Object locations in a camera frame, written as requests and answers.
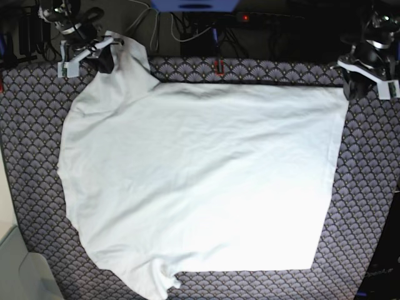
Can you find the patterned fan-print table cloth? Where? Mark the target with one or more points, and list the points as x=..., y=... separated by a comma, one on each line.
x=33, y=107

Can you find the black power strip red light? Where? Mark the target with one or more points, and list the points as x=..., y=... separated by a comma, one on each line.
x=252, y=17

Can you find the white T-shirt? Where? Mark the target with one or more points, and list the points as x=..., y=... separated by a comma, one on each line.
x=162, y=178

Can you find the blue box at top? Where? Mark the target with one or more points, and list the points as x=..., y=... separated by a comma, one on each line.
x=195, y=6

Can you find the black adapter on floor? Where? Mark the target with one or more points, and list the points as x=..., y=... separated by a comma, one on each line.
x=34, y=32

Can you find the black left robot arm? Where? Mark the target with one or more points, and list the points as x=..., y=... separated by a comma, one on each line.
x=379, y=26

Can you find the red black table clamp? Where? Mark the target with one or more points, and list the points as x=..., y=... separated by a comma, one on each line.
x=219, y=67

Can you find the white plastic bin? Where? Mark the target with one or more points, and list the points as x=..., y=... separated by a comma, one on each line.
x=24, y=274

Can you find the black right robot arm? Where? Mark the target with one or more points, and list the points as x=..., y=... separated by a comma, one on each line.
x=81, y=39

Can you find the black box with lettering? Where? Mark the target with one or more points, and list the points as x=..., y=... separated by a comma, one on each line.
x=381, y=280

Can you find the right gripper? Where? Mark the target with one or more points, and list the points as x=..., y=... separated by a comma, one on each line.
x=96, y=52

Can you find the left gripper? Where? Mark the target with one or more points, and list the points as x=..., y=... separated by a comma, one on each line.
x=367, y=66

